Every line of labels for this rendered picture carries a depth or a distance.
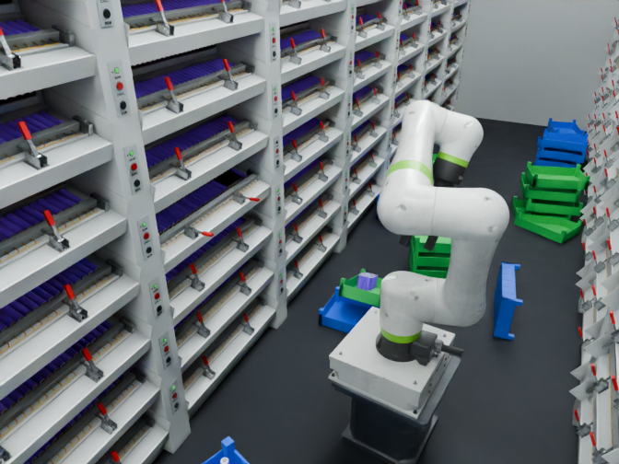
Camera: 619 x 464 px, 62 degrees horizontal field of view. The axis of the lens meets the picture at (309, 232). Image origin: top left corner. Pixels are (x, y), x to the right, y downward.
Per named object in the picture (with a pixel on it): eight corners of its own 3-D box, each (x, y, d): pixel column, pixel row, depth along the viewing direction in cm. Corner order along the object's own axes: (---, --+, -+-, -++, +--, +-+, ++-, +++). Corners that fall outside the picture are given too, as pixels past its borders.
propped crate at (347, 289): (358, 284, 254) (362, 268, 253) (398, 294, 247) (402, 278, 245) (337, 295, 227) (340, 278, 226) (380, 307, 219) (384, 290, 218)
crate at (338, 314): (398, 317, 231) (399, 303, 228) (383, 344, 216) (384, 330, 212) (336, 299, 243) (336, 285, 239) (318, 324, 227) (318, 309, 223)
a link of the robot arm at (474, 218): (482, 338, 147) (515, 225, 104) (423, 329, 151) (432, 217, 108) (483, 297, 154) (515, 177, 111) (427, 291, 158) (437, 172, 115)
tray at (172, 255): (268, 195, 194) (274, 173, 188) (161, 276, 146) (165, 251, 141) (225, 172, 198) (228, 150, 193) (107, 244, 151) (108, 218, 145)
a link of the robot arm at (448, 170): (459, 164, 144) (474, 170, 150) (426, 153, 152) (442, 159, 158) (449, 184, 145) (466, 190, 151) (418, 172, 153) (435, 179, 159)
